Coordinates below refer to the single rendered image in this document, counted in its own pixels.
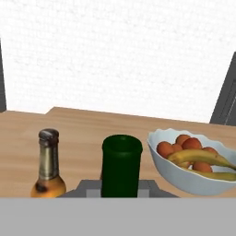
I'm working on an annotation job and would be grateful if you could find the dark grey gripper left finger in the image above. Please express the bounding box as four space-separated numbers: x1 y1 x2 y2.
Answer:
56 179 103 199

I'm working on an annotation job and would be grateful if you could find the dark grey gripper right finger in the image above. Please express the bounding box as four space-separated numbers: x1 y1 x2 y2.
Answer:
136 179 180 199

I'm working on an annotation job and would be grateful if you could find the dark green glass bottle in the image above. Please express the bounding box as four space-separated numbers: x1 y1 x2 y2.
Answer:
100 134 144 199

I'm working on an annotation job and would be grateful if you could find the white wavy fruit bowl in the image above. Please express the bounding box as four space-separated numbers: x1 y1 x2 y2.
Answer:
147 127 236 196

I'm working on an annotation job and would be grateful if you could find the orange fruit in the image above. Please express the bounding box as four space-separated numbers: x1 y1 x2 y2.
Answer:
182 136 203 151
175 134 192 146
156 140 175 159
171 143 183 153
192 161 214 173
202 147 219 155

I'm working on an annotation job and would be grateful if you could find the amber bottle with silver neck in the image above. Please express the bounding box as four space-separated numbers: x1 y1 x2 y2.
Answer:
29 128 67 199

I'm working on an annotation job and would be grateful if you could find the yellow banana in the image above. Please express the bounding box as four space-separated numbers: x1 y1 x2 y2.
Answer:
167 148 236 171

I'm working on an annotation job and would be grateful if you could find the dark grey appliance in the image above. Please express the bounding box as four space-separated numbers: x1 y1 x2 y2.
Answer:
209 51 236 127

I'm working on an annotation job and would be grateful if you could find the dark grey cabinet panel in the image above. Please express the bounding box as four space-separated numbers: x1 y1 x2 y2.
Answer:
0 39 7 113

